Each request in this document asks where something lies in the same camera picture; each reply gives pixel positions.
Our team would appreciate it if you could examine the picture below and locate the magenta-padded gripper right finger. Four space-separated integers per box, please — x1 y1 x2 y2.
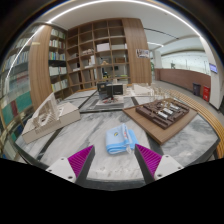
133 143 185 185

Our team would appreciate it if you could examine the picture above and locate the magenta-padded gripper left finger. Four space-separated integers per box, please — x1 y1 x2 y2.
45 144 96 185

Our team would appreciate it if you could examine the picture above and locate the light blue cartoon towel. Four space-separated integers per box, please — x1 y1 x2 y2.
105 123 139 156

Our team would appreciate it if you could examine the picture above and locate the cream white architectural model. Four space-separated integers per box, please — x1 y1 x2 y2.
21 92 82 145

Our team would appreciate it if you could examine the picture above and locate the brown model on wooden board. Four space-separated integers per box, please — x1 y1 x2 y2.
122 97 199 146

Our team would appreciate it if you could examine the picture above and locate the small white building model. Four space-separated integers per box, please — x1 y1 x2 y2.
128 83 160 98

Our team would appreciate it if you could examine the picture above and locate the black box architectural model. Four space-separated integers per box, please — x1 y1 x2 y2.
79 81 134 114

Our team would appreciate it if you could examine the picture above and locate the dark bin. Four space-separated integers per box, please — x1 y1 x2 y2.
192 83 202 98

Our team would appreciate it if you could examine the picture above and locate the red box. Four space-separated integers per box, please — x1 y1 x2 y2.
202 85 212 102

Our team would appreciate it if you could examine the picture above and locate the glass-front bookcase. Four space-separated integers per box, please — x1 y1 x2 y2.
0 26 44 158

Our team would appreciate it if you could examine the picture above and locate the wooden shelf unit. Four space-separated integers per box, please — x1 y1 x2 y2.
48 19 132 98

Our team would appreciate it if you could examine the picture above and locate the white wall sign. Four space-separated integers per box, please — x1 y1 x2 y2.
135 48 151 59

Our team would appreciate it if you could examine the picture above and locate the wall screen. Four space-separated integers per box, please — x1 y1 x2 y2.
208 62 219 75

